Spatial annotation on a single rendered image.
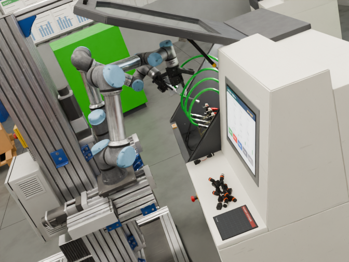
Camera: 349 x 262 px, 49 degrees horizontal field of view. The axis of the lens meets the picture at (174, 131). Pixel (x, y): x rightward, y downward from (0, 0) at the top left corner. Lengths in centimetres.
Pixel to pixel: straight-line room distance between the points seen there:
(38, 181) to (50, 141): 24
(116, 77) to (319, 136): 99
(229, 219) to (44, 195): 114
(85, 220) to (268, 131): 118
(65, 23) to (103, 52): 322
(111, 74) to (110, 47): 362
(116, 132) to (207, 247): 142
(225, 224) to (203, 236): 146
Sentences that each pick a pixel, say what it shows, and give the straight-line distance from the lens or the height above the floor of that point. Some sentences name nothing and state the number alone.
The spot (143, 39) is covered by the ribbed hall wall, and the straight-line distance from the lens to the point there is 884.
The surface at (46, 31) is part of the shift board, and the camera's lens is 869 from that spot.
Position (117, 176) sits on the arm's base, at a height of 107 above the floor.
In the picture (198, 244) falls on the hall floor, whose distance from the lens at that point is 311.
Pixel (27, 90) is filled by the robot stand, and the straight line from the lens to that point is 216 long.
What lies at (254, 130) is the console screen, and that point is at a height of 135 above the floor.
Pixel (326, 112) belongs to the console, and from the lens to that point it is 148.
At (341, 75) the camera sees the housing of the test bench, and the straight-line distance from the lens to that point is 156.
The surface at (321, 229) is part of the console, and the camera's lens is 177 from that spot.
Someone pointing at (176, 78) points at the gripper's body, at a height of 136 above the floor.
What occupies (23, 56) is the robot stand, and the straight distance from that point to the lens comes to 212.
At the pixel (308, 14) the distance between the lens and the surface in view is 521.
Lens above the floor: 211
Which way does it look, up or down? 26 degrees down
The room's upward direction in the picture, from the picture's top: 20 degrees counter-clockwise
